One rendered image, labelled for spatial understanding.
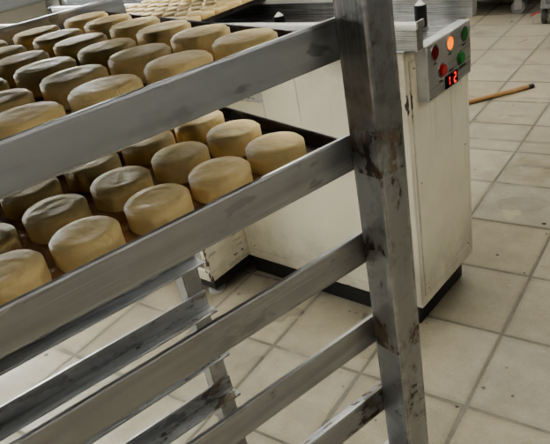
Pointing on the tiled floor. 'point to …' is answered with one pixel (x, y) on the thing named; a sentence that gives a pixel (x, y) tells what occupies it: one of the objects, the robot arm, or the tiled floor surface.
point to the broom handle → (501, 93)
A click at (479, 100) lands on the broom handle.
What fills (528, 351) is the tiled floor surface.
